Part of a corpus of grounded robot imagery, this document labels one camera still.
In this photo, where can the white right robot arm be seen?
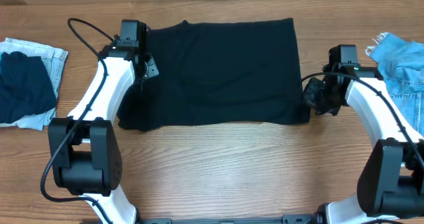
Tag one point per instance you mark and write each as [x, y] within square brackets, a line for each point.
[390, 187]

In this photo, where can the folded light denim garment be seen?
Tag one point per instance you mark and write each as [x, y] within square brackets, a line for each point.
[54, 60]

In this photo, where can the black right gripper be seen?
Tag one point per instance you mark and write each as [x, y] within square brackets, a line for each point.
[318, 96]

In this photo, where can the blue denim jeans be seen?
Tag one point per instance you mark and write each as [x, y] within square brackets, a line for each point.
[401, 64]

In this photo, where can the folded navy garment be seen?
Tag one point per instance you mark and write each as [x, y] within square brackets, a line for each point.
[26, 88]

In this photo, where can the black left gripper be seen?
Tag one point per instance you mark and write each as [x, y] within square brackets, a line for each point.
[150, 69]

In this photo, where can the black t-shirt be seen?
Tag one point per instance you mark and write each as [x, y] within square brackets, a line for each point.
[212, 73]

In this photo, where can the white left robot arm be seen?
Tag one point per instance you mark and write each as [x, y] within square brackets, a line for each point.
[85, 156]

